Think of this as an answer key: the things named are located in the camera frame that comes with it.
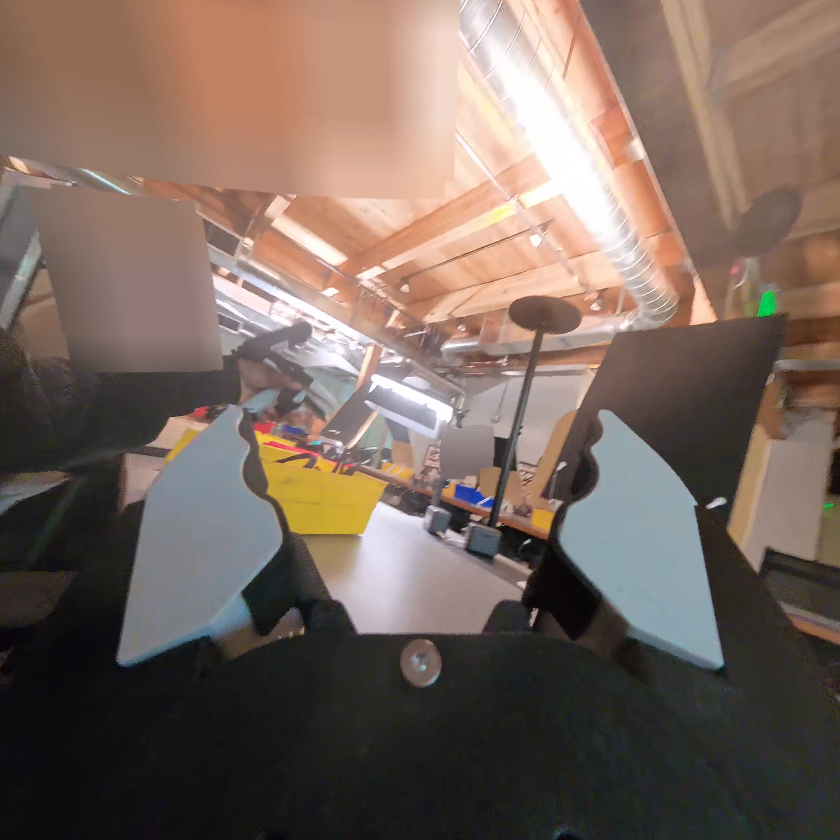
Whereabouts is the yellow plastic bin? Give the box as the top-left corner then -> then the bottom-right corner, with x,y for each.
164,427 -> 390,536

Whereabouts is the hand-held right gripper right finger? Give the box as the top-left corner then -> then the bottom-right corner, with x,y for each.
524,409 -> 727,672

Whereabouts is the long wooden workbench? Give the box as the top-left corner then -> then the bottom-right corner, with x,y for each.
361,462 -> 552,540

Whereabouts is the black light flag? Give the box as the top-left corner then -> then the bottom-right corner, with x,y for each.
325,381 -> 378,437

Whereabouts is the silver rectangular duct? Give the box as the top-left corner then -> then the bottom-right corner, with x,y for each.
440,331 -> 595,363

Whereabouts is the studio light panel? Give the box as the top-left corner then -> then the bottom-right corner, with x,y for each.
363,373 -> 455,435

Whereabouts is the black ceiling baffle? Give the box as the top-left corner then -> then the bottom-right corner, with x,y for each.
581,0 -> 742,263

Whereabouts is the silver round air duct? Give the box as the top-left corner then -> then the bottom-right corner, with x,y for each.
459,0 -> 681,330

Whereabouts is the person's left hand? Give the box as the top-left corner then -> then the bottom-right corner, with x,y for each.
238,358 -> 294,404

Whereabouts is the black ceiling dome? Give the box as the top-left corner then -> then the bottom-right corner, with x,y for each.
730,186 -> 803,259

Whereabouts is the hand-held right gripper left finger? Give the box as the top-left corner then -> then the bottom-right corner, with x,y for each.
115,404 -> 312,668

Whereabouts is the black pole disc stand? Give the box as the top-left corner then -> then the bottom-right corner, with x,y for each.
465,297 -> 584,560

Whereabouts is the black rectangular panel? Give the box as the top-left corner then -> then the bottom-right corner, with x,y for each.
571,314 -> 788,509

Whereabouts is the person's left forearm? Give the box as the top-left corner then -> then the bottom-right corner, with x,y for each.
0,328 -> 245,476

